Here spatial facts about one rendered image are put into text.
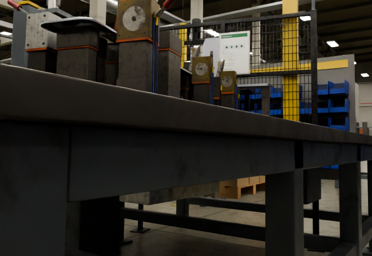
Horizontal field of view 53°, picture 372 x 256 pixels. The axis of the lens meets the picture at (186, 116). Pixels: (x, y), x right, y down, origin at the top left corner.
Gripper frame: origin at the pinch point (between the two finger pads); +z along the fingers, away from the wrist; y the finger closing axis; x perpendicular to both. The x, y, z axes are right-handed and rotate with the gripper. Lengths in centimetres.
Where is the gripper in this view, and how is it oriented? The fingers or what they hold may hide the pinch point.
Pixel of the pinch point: (53, 6)
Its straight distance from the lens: 169.7
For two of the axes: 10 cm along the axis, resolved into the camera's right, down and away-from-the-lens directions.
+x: 1.1, 0.8, 9.9
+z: -0.2, 10.0, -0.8
